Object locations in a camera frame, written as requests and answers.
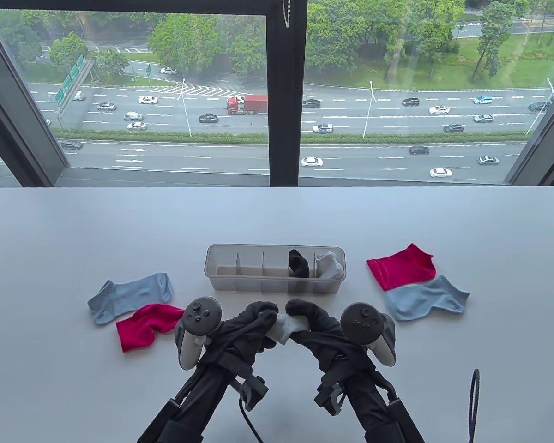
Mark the person's left hand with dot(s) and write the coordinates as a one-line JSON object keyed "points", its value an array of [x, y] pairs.
{"points": [[244, 332]]}

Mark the grey handheld controller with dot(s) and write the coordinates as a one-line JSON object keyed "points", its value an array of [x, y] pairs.
{"points": [[362, 323], [203, 314]]}

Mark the clear plastic divided organizer box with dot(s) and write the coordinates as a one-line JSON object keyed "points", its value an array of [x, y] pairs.
{"points": [[244, 284]]}

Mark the person's right hand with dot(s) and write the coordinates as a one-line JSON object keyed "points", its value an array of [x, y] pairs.
{"points": [[325, 341]]}

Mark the green road sign gantry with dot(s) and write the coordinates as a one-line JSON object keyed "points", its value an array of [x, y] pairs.
{"points": [[67, 85]]}

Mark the black sock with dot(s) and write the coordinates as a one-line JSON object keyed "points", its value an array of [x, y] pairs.
{"points": [[296, 257], [302, 271]]}

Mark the red sock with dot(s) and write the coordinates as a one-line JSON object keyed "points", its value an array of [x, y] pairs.
{"points": [[401, 270], [138, 330]]}

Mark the light blue sock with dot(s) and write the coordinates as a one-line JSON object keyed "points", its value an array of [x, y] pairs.
{"points": [[129, 295], [424, 300]]}

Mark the white sock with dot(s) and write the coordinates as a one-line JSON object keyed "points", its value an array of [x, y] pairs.
{"points": [[323, 258], [336, 272]]}

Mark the black box with white label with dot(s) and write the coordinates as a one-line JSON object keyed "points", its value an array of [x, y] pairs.
{"points": [[406, 422], [157, 424]]}

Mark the person's right forearm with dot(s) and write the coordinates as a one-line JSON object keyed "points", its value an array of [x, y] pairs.
{"points": [[374, 410]]}

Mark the person's left forearm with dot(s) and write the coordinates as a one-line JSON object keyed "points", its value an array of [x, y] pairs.
{"points": [[198, 406]]}

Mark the dark window frame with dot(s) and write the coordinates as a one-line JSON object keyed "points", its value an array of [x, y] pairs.
{"points": [[284, 115]]}

